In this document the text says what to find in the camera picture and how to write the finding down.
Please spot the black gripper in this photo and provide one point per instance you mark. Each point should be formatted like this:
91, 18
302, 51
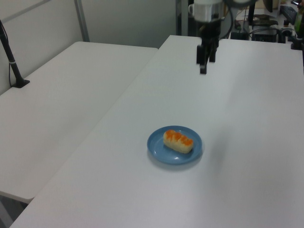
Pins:
210, 31

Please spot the bread with orange glaze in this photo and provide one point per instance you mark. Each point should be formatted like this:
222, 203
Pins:
177, 140

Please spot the small black box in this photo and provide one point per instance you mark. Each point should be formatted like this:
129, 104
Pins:
238, 35

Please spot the black equipment box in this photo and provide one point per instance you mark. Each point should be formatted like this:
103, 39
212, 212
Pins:
264, 35

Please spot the black monitor stand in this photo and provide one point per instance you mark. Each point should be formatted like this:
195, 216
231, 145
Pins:
251, 12

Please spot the dark tray on shelf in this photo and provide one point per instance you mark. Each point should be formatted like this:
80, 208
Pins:
264, 21

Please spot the black table clamp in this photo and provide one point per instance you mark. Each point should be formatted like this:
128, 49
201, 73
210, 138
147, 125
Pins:
297, 42

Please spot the black keyboard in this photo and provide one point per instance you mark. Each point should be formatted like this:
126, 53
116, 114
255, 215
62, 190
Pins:
288, 13

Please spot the green bottle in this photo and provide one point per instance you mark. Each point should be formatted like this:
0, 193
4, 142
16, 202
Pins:
299, 21

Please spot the blue round plate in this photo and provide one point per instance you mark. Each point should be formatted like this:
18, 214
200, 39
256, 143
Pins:
156, 145

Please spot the white side table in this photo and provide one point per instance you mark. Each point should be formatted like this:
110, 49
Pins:
54, 107

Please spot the grey metal frame post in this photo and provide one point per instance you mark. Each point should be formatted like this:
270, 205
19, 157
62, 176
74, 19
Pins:
183, 16

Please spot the grey metal partition post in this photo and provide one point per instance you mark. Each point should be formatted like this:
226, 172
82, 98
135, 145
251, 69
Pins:
83, 21

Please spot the black camera stand pole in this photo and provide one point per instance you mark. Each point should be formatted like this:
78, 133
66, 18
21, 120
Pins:
12, 64

